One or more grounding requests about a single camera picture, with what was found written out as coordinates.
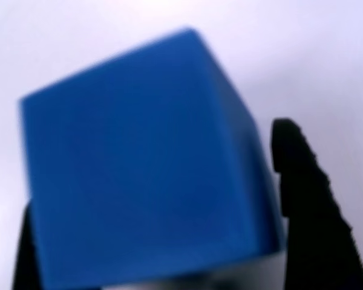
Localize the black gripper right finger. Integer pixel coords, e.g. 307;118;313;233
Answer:
269;117;363;290

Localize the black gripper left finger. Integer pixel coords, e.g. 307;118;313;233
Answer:
11;204;47;290

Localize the blue cube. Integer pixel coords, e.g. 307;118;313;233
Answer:
17;26;286;290

